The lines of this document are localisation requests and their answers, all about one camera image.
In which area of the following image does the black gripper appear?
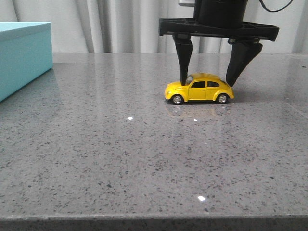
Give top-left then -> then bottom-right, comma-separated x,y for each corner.
159,0 -> 279,87

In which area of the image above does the yellow toy beetle car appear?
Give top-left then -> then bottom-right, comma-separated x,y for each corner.
164,73 -> 234,105

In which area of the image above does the light blue storage box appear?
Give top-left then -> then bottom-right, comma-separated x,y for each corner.
0,22 -> 53,100

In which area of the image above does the white pleated curtain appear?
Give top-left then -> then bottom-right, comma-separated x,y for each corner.
0,0 -> 308,53

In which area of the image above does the black cable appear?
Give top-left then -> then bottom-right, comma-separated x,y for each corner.
259,0 -> 294,13

